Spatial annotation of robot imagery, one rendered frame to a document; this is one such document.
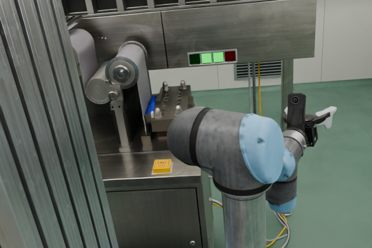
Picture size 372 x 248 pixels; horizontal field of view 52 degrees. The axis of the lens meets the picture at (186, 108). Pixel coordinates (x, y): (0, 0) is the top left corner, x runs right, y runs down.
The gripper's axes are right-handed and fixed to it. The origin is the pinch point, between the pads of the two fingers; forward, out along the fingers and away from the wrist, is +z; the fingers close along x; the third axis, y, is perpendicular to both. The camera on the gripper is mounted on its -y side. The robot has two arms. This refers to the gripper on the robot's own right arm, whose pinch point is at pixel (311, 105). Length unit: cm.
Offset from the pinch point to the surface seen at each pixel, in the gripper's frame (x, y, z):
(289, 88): -36, 27, 86
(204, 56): -65, -5, 50
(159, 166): -61, 23, -10
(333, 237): -19, 122, 79
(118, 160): -83, 23, -10
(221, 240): -79, 114, 48
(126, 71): -77, -13, 5
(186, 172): -50, 27, -6
